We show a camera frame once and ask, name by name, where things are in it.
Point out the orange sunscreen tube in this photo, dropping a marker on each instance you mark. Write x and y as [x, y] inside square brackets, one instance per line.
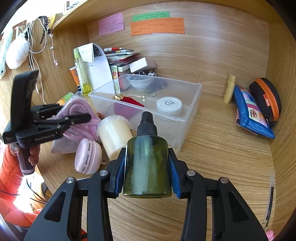
[75, 77]

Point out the orange sticky note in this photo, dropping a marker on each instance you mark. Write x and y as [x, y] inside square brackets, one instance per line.
[160, 25]

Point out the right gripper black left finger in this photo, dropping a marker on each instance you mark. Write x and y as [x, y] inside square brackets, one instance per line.
[61, 218]

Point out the green sticky note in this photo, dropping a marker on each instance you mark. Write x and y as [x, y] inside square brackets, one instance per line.
[152, 15]

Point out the white folded paper sheet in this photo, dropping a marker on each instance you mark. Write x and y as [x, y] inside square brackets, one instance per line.
[96, 65]

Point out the person's left hand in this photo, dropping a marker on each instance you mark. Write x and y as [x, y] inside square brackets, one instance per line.
[33, 152]

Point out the green spray bottle black cap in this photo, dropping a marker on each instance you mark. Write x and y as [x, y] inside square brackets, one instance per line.
[147, 163]

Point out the black orange zip case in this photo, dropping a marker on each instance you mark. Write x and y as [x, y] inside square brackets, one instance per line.
[267, 99]

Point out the white round lidded jar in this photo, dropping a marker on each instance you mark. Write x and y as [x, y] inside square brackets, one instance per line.
[169, 105]

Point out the white drawstring cloth pouch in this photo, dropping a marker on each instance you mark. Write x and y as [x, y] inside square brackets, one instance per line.
[64, 146]

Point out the clear plastic storage box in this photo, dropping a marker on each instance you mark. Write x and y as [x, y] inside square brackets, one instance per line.
[173, 129]

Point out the yellow small lotion bottle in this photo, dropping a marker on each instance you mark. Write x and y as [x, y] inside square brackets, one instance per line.
[229, 89]

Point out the stack of booklets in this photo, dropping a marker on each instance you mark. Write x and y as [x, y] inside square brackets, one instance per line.
[119, 59]

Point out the white ceramic bowl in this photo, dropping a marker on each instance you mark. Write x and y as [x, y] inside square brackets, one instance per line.
[140, 82]

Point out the orange jacket left forearm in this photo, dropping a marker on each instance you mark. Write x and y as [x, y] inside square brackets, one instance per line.
[11, 178]

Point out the blue patchwork zip pouch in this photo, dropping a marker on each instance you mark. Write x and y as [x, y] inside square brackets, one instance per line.
[248, 114]

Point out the cream candle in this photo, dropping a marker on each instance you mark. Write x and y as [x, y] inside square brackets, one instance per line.
[114, 133]

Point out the orange label lotion bottle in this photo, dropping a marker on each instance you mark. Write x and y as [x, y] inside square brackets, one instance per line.
[65, 98]

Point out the pink round compact case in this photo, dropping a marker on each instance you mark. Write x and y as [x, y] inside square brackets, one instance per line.
[88, 157]

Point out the pink sticky note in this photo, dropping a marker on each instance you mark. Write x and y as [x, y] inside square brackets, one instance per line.
[111, 24]

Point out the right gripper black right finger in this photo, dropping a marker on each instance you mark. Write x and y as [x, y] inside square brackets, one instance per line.
[232, 218]

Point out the white fluffy item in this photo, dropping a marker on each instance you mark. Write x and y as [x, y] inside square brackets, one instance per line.
[17, 52]

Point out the fruit sticker sheet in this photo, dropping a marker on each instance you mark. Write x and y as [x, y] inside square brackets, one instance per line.
[114, 73]

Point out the yellow-green spray bottle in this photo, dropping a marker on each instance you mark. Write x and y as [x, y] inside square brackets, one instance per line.
[84, 83]

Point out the white small cardboard box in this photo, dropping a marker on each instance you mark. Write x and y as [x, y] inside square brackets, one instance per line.
[142, 64]

